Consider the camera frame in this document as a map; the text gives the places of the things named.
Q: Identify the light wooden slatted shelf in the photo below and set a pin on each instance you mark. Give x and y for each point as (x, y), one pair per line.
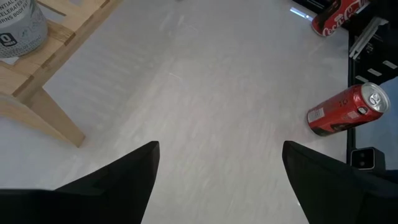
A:
(56, 121)

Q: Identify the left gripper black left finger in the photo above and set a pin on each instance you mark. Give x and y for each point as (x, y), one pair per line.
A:
(93, 199)

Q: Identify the black metal table frame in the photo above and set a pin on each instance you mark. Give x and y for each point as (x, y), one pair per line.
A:
(350, 143)

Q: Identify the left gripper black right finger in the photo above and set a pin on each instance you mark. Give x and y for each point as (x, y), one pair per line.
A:
(335, 196)

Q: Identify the slim silver energy drink can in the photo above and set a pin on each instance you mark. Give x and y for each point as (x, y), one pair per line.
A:
(18, 28)

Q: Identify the red and black Coca-Cola can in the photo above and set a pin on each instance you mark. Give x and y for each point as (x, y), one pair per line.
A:
(335, 17)
(339, 113)

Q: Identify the small black table camera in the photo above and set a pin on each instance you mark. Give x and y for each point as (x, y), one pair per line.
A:
(362, 158)

